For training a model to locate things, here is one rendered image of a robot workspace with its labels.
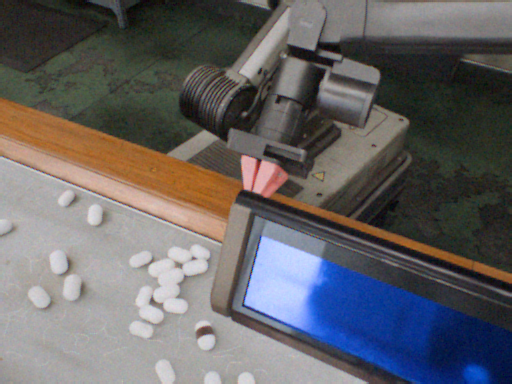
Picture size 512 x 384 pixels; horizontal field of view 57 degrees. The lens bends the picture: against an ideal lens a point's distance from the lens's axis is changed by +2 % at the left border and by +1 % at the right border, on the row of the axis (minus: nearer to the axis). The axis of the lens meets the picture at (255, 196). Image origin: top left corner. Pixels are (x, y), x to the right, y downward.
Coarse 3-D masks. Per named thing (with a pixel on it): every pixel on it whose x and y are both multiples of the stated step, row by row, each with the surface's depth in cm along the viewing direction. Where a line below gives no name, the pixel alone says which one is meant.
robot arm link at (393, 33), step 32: (320, 0) 55; (352, 0) 54; (384, 0) 54; (416, 0) 53; (448, 0) 52; (480, 0) 52; (352, 32) 54; (384, 32) 54; (416, 32) 53; (448, 32) 52; (480, 32) 51
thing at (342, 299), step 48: (240, 192) 26; (240, 240) 26; (288, 240) 25; (336, 240) 24; (384, 240) 24; (240, 288) 27; (288, 288) 26; (336, 288) 25; (384, 288) 24; (432, 288) 23; (480, 288) 22; (288, 336) 26; (336, 336) 25; (384, 336) 24; (432, 336) 23; (480, 336) 23
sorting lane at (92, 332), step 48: (0, 192) 78; (48, 192) 78; (0, 240) 71; (48, 240) 71; (96, 240) 71; (144, 240) 71; (192, 240) 71; (0, 288) 65; (48, 288) 65; (96, 288) 65; (192, 288) 65; (0, 336) 60; (48, 336) 60; (96, 336) 60; (192, 336) 60; (240, 336) 60
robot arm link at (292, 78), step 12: (288, 60) 57; (300, 60) 56; (276, 72) 58; (288, 72) 56; (300, 72) 56; (312, 72) 56; (324, 72) 57; (276, 84) 57; (288, 84) 56; (300, 84) 56; (312, 84) 57; (324, 84) 56; (288, 96) 56; (300, 96) 56; (312, 96) 57
